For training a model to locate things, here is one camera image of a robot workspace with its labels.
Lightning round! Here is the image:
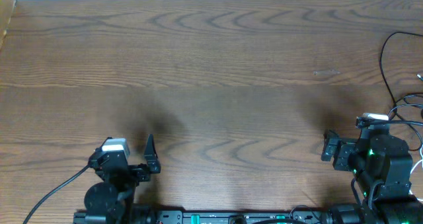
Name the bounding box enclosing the white usb cable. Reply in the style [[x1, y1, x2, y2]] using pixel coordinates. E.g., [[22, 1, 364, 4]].
[[409, 146, 423, 202]]

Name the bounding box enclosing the black usb cable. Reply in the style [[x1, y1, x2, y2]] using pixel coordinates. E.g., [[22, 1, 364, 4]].
[[379, 30, 423, 109]]

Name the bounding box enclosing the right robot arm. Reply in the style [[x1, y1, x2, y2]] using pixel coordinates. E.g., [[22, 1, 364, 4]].
[[321, 125, 422, 224]]

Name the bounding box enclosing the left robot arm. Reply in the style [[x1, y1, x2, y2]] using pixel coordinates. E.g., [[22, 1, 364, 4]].
[[73, 134, 161, 223]]

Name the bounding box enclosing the clear tape strip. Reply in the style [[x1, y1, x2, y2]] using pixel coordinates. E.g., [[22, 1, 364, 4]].
[[313, 69, 340, 76]]

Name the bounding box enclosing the cardboard panel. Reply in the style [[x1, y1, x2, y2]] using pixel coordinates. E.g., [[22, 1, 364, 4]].
[[0, 0, 16, 46]]

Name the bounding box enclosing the right camera black cable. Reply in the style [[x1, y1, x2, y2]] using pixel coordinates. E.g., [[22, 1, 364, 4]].
[[355, 116, 423, 129]]

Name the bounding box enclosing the camera black cable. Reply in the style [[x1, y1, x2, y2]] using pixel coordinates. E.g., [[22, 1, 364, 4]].
[[22, 164, 92, 224], [355, 116, 423, 129]]

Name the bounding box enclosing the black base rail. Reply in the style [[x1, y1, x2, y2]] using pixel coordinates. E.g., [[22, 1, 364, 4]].
[[72, 204, 364, 224]]

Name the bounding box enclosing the left camera black cable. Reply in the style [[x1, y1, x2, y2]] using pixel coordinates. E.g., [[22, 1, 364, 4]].
[[22, 164, 92, 224]]

